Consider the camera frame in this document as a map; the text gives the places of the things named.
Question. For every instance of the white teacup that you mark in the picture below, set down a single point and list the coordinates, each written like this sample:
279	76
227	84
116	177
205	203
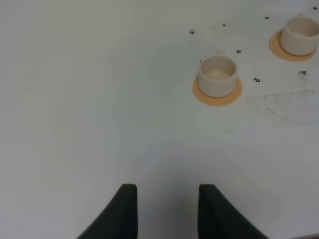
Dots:
300	36
217	75

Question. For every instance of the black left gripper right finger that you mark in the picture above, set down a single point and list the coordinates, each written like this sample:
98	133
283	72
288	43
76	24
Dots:
219	219

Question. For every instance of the white teacup middle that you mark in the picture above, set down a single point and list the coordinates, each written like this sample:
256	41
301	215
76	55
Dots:
300	36

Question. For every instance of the white teacup near left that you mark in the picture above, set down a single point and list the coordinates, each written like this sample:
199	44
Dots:
217	75

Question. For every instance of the orange coaster middle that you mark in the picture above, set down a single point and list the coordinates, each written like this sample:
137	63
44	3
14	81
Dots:
275	47

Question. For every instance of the orange coaster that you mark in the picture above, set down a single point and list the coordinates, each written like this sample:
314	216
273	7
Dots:
218	101
275	47

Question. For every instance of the orange coaster near left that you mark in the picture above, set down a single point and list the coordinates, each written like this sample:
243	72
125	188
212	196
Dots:
218	101

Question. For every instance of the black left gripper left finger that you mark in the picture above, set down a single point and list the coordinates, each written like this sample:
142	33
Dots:
119	220

